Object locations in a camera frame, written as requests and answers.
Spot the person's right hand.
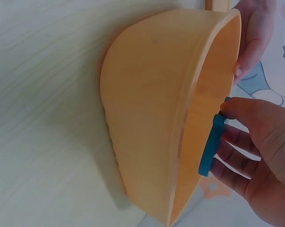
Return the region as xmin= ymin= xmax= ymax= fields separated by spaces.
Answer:
xmin=210 ymin=97 xmax=285 ymax=227

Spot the person's left hand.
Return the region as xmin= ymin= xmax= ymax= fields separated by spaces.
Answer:
xmin=233 ymin=0 xmax=279 ymax=86

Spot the teal plastic piece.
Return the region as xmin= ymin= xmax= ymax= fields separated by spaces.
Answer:
xmin=198 ymin=96 xmax=233 ymax=177

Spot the orange plastic bowl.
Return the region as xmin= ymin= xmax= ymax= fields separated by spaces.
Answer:
xmin=99 ymin=8 xmax=242 ymax=227

